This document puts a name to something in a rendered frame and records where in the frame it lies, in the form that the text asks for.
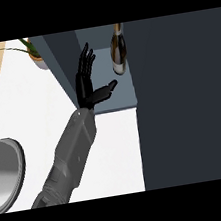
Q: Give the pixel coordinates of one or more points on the potted green plant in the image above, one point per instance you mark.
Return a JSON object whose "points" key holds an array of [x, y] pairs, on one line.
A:
{"points": [[34, 53]]}

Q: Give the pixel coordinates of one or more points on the dark wine bottle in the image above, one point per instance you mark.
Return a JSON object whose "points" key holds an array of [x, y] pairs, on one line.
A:
{"points": [[118, 52]]}

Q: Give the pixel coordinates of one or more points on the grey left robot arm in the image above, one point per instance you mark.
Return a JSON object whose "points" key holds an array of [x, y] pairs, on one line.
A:
{"points": [[73, 152]]}

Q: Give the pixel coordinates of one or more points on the dark grey cabinet door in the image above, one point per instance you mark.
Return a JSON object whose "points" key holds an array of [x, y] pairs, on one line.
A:
{"points": [[185, 100]]}

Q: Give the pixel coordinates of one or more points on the grey-blue cabinet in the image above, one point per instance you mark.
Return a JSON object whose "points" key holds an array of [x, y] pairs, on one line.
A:
{"points": [[113, 92]]}

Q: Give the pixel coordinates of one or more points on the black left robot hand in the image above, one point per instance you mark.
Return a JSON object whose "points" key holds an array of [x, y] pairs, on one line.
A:
{"points": [[84, 86]]}

